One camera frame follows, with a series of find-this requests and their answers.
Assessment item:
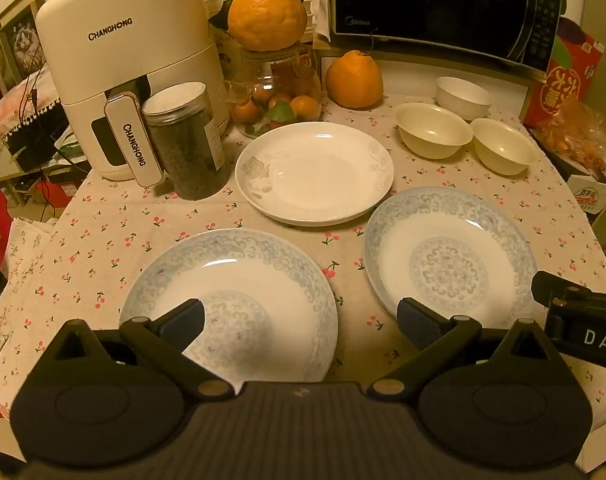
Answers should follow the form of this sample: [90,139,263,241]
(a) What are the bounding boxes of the small cream bowl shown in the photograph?
[470,118,539,176]

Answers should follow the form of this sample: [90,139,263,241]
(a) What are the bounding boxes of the large orange with leaves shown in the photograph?
[210,0,316,53]

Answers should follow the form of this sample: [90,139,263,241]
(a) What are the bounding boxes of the black electronics box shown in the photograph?
[5,104,72,172]

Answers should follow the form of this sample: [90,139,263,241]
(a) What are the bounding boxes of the cherry print tablecloth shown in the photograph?
[0,91,606,423]

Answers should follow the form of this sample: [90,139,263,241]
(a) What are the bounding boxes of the clear jar of tea leaves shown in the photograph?
[141,81,232,201]

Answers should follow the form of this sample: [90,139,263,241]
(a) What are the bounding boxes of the black microwave oven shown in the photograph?
[326,0,568,74]

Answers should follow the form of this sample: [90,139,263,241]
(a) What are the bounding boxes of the framed picture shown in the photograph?
[0,0,48,85]

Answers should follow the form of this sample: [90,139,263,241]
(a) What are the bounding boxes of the plastic bag of small oranges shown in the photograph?
[535,97,606,182]

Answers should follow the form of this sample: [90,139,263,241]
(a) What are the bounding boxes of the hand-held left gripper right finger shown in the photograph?
[366,297,560,403]

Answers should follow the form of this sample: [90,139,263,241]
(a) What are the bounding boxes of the large orange with stem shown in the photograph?
[324,50,386,110]

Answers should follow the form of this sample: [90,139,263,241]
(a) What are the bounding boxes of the cream air fryer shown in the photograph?
[34,0,232,189]

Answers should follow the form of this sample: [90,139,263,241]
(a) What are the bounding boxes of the small white bowl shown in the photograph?
[436,76,493,122]

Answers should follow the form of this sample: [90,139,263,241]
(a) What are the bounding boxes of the white plate grey floral print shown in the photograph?
[234,121,395,227]

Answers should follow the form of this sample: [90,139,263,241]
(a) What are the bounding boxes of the blue patterned plate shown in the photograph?
[119,228,340,386]
[364,186,538,333]

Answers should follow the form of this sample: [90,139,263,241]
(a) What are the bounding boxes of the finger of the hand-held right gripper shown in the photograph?
[531,270,606,314]

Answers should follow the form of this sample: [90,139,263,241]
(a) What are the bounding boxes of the stacked printed paper cups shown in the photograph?
[205,0,244,82]

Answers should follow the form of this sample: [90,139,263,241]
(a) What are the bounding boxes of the white paper sheet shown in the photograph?
[307,0,332,42]

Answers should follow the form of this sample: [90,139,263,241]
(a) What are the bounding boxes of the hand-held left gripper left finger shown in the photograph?
[47,298,234,403]

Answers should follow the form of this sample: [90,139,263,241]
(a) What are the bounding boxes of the pile of small tangerines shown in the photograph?
[231,62,322,133]

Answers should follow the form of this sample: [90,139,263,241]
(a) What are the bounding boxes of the red printed box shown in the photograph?
[523,16,606,129]

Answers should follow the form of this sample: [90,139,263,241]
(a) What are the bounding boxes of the white shelf frame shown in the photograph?
[314,42,534,122]

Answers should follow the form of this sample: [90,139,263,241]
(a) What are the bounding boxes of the large cream bowl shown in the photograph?
[394,102,474,160]

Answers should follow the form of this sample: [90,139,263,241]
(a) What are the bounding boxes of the white cardboard box red logo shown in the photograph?
[564,172,606,222]

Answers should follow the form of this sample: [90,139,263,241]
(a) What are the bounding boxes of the round glass jar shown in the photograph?
[226,42,324,140]

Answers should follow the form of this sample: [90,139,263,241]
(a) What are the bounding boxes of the pink floral cloth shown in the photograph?
[0,66,60,142]

